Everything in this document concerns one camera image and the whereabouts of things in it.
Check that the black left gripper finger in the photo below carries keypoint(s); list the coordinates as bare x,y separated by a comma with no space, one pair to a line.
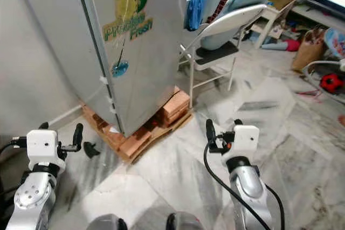
43,126
78,134

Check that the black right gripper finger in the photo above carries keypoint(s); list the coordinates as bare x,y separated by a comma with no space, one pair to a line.
210,132
237,123

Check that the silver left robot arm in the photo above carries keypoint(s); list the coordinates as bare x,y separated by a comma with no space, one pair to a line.
32,197

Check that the silver fridge cabinet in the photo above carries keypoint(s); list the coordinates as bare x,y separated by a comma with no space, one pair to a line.
56,36

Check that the small black scrap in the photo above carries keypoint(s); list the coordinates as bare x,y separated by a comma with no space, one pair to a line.
90,150

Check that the orange brick base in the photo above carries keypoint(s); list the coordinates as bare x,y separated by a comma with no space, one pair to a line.
135,145

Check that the grey left robot leg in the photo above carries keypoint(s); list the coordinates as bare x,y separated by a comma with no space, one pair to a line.
105,223

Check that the grey robot leg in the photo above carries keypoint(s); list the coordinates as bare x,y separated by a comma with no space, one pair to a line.
186,222
105,223

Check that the grey right robot leg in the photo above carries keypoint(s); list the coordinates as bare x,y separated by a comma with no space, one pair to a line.
186,222

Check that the pink and blue toy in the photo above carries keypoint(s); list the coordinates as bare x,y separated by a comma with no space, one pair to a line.
285,45

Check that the brown paper bag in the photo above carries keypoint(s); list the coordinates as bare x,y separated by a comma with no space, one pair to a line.
307,52

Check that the red ladybird ball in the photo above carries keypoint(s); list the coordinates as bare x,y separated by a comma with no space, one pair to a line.
331,83

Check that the white folding chair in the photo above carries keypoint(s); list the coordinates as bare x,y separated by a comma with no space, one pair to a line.
229,21

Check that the small white table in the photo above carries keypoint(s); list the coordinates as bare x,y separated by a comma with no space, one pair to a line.
269,19

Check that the blue cloth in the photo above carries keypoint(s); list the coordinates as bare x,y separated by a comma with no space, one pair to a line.
195,11

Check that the baby bouncer with printed seat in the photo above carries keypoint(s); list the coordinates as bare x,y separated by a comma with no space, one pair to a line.
335,41

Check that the white television shelf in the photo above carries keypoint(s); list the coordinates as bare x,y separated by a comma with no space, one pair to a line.
321,17

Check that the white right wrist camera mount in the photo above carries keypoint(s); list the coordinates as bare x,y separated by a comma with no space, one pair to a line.
245,139

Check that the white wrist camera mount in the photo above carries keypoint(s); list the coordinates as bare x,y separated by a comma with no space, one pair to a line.
44,145
245,139

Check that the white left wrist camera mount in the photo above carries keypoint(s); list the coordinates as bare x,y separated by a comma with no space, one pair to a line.
44,145

